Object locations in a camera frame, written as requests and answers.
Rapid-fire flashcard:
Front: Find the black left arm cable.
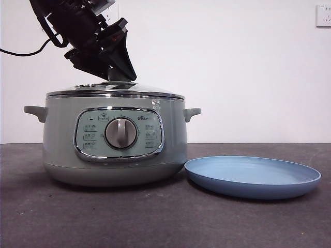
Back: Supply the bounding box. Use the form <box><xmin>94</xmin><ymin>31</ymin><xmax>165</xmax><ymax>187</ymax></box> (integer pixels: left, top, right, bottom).
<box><xmin>0</xmin><ymin>7</ymin><xmax>69</xmax><ymax>56</ymax></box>

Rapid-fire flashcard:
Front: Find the pale green electric steamer pot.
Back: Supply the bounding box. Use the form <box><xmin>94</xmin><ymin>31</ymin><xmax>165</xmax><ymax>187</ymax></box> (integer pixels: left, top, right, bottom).
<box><xmin>23</xmin><ymin>95</ymin><xmax>202</xmax><ymax>188</ymax></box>

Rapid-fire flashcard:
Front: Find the white wall socket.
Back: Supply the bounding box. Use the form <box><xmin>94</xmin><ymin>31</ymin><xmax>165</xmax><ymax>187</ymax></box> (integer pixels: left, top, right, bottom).
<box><xmin>315</xmin><ymin>4</ymin><xmax>331</xmax><ymax>28</ymax></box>
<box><xmin>103</xmin><ymin>4</ymin><xmax>119</xmax><ymax>26</ymax></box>

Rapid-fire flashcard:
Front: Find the glass lid with green knob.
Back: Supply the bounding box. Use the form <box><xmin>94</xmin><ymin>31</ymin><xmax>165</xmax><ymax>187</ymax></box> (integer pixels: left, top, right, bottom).
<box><xmin>46</xmin><ymin>67</ymin><xmax>186</xmax><ymax>100</ymax></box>

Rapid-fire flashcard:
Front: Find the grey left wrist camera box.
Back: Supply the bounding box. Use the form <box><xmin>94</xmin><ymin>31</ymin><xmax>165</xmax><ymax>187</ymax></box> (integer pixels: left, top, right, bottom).
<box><xmin>89</xmin><ymin>0</ymin><xmax>116</xmax><ymax>15</ymax></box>

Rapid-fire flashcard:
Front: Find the blue round plate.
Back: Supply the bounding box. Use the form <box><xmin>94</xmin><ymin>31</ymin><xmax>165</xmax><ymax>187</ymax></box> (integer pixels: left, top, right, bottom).
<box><xmin>184</xmin><ymin>156</ymin><xmax>322</xmax><ymax>200</ymax></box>

